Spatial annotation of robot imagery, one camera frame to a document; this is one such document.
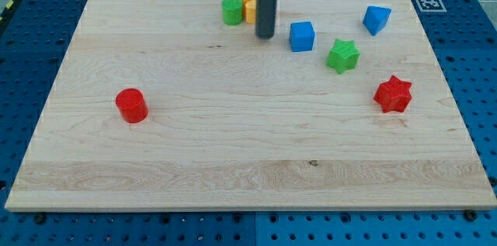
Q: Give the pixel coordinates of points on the light wooden board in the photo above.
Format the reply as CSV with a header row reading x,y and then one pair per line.
x,y
237,123

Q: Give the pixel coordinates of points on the blue cube block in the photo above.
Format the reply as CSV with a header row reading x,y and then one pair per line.
x,y
301,37

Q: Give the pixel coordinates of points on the green cylinder block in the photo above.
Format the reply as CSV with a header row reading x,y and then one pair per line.
x,y
232,12

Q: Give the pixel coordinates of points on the yellow block behind rod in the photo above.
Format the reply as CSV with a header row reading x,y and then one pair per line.
x,y
250,11

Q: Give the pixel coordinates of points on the green star block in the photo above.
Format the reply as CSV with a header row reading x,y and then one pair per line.
x,y
343,56

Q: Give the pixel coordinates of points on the red cylinder block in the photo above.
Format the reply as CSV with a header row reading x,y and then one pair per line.
x,y
131,104

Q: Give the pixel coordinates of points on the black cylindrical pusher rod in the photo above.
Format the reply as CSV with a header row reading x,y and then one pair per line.
x,y
265,18

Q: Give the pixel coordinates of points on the red star block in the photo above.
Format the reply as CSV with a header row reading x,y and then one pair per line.
x,y
393,95

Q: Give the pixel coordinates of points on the blue triangular prism block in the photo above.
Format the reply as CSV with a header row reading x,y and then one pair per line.
x,y
376,18

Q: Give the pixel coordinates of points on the white fiducial marker tag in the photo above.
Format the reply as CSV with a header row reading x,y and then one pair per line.
x,y
430,6

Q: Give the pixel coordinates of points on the yellow black hazard tape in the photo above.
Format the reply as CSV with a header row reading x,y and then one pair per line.
x,y
9,10

